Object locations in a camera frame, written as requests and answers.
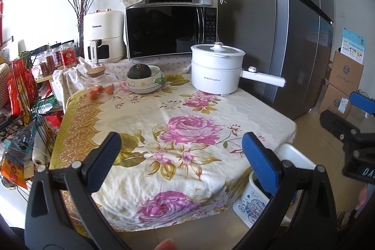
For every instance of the woven wicker basket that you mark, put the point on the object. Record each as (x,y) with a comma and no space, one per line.
(4,83)

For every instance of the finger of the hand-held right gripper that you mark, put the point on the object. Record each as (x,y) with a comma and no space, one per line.
(361,102)
(337,120)

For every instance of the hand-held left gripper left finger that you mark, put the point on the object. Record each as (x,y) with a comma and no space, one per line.
(102,162)

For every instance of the plain cardboard box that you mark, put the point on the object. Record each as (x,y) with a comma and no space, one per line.
(345,71)

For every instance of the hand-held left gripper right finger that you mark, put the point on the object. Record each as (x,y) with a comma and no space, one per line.
(260,162)

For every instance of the green leafy plant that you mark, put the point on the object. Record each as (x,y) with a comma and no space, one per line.
(25,56)

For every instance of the glass spice jar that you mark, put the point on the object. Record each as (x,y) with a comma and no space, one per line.
(57,57)
(47,63)

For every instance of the white small-print cloth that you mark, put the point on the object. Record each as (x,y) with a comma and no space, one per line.
(70,77)

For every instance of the grey refrigerator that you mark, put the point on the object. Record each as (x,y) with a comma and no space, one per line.
(263,33)

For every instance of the cardboard box with white label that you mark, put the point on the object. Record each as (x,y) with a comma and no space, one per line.
(331,100)

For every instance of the white air fryer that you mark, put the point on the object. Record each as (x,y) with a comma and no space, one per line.
(102,24)

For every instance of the white plastic bin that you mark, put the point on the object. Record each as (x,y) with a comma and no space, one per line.
(252,203)

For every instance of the dark green squash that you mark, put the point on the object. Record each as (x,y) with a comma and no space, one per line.
(139,71)

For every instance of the blue white wall notice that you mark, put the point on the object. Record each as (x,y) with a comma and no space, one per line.
(353,46)

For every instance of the jar with red label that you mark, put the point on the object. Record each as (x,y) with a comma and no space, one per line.
(68,56)

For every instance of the white electric cooking pot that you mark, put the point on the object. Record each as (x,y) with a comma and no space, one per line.
(214,77)

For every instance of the black microwave oven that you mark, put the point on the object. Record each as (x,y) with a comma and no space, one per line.
(161,30)

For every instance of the dried twig branches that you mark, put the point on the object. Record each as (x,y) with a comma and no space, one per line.
(83,4)

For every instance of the person's left hand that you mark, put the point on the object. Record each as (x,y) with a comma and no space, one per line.
(166,244)

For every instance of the person's right hand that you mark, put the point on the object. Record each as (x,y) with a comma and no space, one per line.
(366,195)

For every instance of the bundle of red packets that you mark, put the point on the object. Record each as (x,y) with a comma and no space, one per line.
(20,83)

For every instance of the white twine spool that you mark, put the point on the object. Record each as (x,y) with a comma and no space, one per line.
(39,154)

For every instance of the orange snack packet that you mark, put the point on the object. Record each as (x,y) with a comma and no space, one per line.
(13,173)

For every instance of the white ceramic bowl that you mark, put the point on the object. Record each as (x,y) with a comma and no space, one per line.
(143,84)

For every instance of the floral tablecloth table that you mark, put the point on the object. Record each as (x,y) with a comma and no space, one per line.
(146,112)

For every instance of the small orange fruit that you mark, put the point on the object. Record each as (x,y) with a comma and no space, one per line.
(93,94)
(109,89)
(98,89)

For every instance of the glass teapot wooden lid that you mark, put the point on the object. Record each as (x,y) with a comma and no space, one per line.
(98,75)

